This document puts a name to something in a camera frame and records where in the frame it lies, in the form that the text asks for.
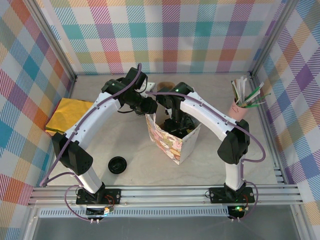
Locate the animal print paper gift bag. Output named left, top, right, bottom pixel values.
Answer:
left=145, top=112, right=203, bottom=166

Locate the black plastic cup lid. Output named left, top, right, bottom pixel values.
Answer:
left=107, top=156, right=129, bottom=175

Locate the yellow paper napkin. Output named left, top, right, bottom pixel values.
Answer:
left=45, top=97, right=95, bottom=136

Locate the green white wrapped straw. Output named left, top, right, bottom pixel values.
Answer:
left=246, top=81, right=265, bottom=103

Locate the coloured paper napkin stack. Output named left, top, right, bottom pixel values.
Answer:
left=44, top=99, right=98, bottom=140

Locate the small black controller board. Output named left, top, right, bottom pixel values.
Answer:
left=85, top=206, right=111, bottom=218
left=227, top=205, right=248, bottom=219

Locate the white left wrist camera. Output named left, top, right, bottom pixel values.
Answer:
left=141, top=81, right=156, bottom=98

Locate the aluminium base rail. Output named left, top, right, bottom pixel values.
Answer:
left=26, top=184, right=305, bottom=208

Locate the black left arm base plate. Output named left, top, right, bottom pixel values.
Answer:
left=75, top=187, right=122, bottom=206

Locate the white slotted cable duct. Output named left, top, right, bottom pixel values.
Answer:
left=38, top=207, right=230, bottom=219

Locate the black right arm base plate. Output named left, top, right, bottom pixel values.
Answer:
left=208, top=186, right=256, bottom=204

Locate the aluminium frame post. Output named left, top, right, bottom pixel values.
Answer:
left=23, top=0, right=79, bottom=83
left=249, top=0, right=302, bottom=81

